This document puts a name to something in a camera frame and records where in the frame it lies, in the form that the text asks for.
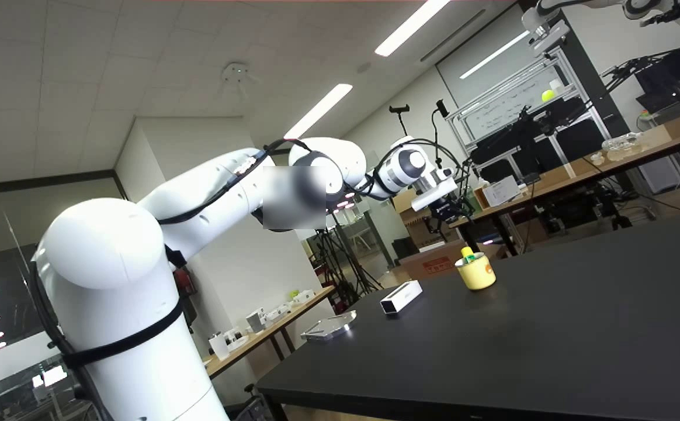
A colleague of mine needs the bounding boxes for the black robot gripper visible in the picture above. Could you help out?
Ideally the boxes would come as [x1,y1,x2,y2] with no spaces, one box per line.
[433,194,483,253]

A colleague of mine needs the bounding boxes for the yellow cup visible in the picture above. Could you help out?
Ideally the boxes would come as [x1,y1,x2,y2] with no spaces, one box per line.
[454,253,501,295]

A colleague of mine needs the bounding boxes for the cardboard box with red label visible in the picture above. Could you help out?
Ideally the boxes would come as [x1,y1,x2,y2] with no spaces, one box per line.
[394,239,467,285]

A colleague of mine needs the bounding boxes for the small white black box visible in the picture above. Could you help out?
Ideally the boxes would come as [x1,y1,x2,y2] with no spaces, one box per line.
[378,279,426,319]

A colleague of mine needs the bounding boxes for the wooden workbench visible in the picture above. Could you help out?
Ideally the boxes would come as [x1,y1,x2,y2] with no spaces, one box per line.
[399,119,680,237]

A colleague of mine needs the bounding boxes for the black tripod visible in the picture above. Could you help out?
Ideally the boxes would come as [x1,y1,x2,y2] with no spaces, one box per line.
[307,218,380,314]

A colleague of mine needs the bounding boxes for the ceiling light strip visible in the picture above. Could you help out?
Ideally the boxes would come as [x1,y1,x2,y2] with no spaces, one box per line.
[458,27,534,81]
[281,81,356,140]
[371,0,454,59]

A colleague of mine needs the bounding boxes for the long wooden side table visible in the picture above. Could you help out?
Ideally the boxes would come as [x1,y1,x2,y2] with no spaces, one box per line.
[202,282,338,382]

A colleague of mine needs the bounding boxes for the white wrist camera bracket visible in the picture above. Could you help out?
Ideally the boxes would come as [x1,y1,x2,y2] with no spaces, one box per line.
[411,172,463,216]

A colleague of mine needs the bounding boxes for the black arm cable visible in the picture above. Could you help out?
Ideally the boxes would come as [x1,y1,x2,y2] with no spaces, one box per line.
[155,137,466,229]

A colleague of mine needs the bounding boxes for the black arm strap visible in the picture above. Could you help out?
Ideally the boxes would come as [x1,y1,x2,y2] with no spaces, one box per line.
[42,300,190,369]

